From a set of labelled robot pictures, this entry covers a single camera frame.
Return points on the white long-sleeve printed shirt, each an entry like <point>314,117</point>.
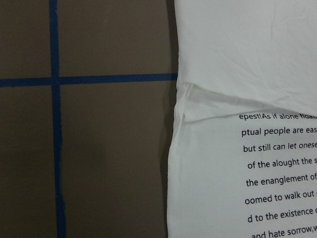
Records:
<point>243,156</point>

